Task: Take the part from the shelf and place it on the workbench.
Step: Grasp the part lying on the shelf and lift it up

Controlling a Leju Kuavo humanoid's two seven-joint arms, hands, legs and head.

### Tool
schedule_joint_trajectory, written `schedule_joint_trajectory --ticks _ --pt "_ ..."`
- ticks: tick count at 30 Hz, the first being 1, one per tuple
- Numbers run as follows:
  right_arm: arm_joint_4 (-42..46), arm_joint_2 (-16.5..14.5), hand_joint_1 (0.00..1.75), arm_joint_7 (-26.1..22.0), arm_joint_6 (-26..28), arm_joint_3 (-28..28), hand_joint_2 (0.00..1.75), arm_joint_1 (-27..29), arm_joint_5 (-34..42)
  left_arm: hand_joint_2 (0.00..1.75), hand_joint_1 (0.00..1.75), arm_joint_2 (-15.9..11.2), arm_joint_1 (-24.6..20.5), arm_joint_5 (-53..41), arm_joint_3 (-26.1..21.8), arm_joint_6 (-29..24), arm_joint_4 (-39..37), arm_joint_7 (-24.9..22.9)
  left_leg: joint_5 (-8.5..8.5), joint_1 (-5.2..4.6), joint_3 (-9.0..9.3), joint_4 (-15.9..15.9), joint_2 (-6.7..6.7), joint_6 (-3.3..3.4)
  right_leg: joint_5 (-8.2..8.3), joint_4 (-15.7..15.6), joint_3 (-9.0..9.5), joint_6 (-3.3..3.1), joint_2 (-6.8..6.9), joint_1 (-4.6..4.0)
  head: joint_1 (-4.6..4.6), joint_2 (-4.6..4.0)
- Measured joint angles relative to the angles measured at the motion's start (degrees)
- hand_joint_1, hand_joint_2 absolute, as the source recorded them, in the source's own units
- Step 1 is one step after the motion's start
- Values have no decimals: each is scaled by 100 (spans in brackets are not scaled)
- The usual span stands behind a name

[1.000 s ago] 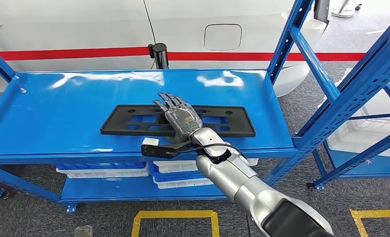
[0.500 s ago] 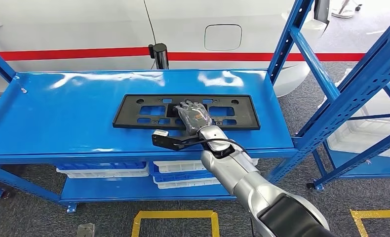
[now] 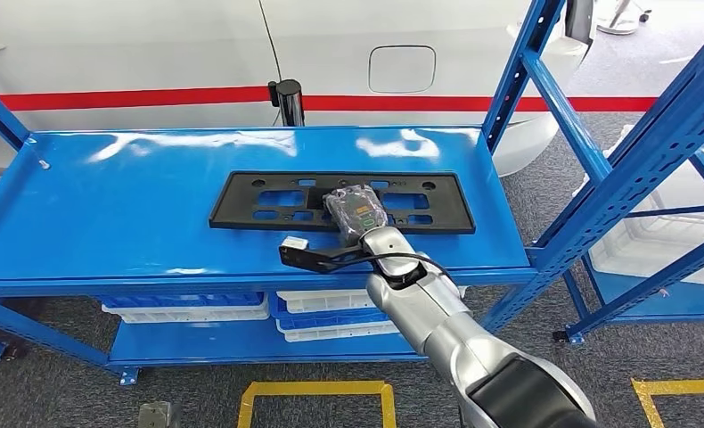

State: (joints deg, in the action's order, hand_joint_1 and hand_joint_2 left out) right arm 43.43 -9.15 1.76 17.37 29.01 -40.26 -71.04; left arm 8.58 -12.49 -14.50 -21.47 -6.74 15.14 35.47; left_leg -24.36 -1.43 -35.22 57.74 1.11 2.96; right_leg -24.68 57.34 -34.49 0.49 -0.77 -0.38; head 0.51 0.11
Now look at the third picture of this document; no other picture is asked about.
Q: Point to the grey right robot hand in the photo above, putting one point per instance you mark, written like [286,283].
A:
[355,212]

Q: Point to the black plastic frame part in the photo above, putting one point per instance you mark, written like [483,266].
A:
[234,204]

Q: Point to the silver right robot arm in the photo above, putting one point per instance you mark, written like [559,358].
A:
[434,319]

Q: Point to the yellow floor tape square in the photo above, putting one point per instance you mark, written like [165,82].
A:
[316,388]
[682,386]

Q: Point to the white vehicle with red stripe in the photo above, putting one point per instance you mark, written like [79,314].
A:
[151,47]

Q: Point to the stack of white crates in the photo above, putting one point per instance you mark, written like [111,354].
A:
[653,248]

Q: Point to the white stand base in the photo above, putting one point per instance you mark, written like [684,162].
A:
[618,25]

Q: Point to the black stanchion post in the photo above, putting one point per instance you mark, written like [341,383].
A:
[288,103]

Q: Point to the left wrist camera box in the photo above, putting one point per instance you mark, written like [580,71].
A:
[158,416]

